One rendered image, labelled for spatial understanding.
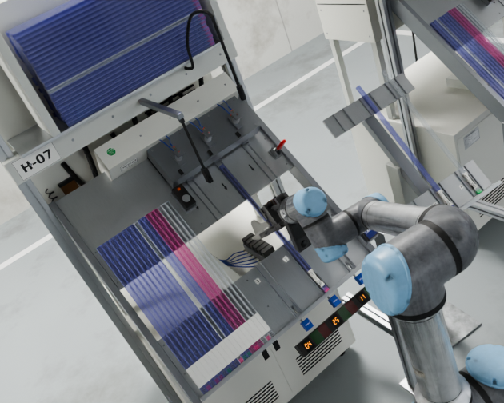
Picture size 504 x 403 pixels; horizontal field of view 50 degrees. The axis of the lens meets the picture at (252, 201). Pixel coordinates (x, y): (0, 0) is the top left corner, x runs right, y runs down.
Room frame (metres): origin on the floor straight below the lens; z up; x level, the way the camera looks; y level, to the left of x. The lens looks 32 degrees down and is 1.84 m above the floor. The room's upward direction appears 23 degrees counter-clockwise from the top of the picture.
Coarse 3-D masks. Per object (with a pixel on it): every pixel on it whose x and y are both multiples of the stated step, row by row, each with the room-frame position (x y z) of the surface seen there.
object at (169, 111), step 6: (144, 102) 1.52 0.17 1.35; (150, 102) 1.50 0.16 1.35; (156, 102) 1.48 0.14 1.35; (150, 108) 1.49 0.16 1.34; (156, 108) 1.45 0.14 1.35; (162, 108) 1.42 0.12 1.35; (168, 108) 1.40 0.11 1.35; (168, 114) 1.39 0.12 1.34; (174, 114) 1.34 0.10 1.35; (180, 114) 1.33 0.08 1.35
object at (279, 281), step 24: (264, 264) 1.26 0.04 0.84; (288, 264) 1.26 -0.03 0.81; (312, 264) 1.25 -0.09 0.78; (336, 264) 1.24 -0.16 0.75; (240, 288) 1.22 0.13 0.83; (264, 288) 1.21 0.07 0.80; (288, 288) 1.20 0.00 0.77; (312, 288) 1.19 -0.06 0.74; (264, 312) 1.16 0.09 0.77; (288, 312) 1.15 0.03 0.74; (192, 384) 1.03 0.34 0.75
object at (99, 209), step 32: (224, 160) 1.54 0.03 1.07; (256, 160) 1.53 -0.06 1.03; (96, 192) 1.48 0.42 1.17; (128, 192) 1.48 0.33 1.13; (160, 192) 1.47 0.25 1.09; (192, 192) 1.46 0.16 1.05; (224, 192) 1.45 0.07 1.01; (256, 192) 1.44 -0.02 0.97; (96, 224) 1.40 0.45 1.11; (128, 224) 1.40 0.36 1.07; (192, 224) 1.38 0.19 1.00; (96, 256) 1.33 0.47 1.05
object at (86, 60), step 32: (96, 0) 1.55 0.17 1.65; (128, 0) 1.58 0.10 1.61; (160, 0) 1.61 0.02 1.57; (192, 0) 1.65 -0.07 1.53; (32, 32) 1.47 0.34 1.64; (64, 32) 1.50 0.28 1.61; (96, 32) 1.53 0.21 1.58; (128, 32) 1.56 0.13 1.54; (160, 32) 1.60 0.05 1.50; (192, 32) 1.63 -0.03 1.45; (32, 64) 1.46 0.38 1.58; (64, 64) 1.48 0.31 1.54; (96, 64) 1.52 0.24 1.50; (128, 64) 1.55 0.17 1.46; (160, 64) 1.58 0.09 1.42; (64, 96) 1.47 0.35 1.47; (96, 96) 1.50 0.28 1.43
